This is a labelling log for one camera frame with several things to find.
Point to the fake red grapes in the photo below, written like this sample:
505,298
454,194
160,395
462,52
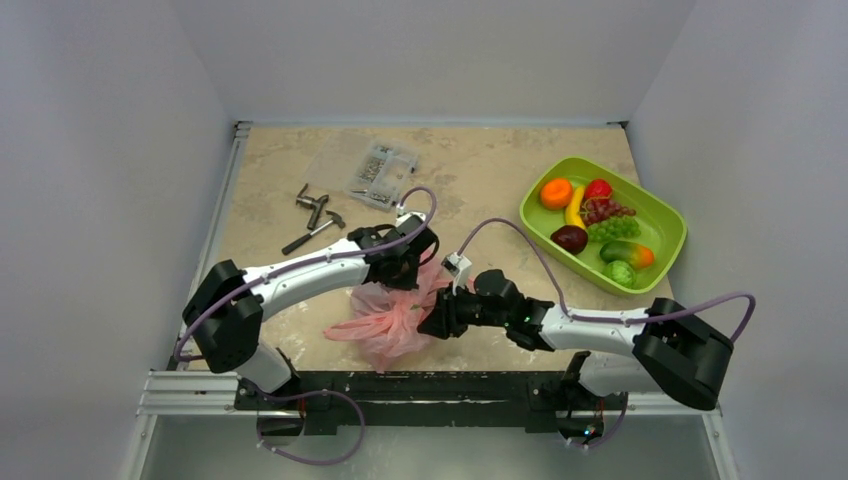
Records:
596,210

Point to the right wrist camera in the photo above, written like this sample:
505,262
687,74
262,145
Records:
459,267

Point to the black metal clamp tool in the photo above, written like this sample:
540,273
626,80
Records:
315,204

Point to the fake red strawberry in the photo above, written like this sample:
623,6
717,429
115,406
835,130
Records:
598,189

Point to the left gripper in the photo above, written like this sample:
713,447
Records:
407,282

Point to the green plastic tray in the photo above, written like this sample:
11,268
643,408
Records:
662,229

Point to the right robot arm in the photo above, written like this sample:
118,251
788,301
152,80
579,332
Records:
654,349

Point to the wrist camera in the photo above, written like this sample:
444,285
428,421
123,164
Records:
459,267
409,219

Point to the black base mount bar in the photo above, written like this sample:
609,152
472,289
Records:
535,401

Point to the aluminium frame rail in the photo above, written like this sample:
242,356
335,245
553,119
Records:
178,390

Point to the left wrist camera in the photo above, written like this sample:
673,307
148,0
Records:
409,219

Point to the fake dark red plum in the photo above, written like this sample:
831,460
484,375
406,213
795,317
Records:
573,239

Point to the clear screw organizer box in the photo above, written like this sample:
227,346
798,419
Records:
380,178

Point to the fake banana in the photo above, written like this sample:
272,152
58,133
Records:
572,213

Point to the fake green lime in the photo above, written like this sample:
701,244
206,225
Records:
621,273

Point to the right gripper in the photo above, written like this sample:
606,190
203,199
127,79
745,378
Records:
441,315

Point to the pink plastic bag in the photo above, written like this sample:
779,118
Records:
384,322

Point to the fake green grapes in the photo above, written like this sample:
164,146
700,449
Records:
614,228

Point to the fake mango green orange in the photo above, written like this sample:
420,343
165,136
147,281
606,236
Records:
636,255

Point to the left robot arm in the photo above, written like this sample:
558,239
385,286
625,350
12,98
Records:
224,317

